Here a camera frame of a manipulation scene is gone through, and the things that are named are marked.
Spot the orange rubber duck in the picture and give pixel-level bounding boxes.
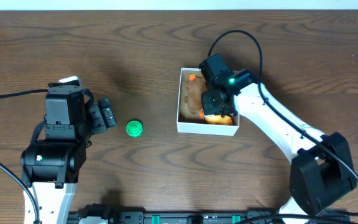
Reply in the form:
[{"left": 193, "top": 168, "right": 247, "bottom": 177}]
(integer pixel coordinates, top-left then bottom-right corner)
[{"left": 199, "top": 110, "right": 233, "bottom": 126}]

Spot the green ball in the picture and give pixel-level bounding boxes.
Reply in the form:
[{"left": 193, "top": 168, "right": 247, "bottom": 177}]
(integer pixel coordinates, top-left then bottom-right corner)
[{"left": 126, "top": 120, "right": 143, "bottom": 138}]

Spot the brown plush bear with orange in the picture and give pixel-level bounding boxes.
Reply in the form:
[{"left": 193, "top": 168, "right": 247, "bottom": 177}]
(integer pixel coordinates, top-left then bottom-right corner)
[{"left": 180, "top": 73, "right": 208, "bottom": 121}]

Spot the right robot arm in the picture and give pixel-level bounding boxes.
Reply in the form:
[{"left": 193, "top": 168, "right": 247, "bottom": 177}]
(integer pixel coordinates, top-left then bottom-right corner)
[{"left": 199, "top": 54, "right": 357, "bottom": 223}]

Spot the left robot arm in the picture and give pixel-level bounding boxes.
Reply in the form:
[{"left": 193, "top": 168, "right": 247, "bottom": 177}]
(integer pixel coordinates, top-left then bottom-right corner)
[{"left": 21, "top": 85, "right": 116, "bottom": 223}]

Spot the white cardboard box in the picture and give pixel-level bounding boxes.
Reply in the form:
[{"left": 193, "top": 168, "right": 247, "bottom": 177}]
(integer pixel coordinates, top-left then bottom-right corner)
[{"left": 176, "top": 68, "right": 240, "bottom": 136}]

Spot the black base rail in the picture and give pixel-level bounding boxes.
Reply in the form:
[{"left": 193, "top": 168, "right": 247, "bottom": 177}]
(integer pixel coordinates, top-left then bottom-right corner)
[{"left": 67, "top": 203, "right": 351, "bottom": 224}]

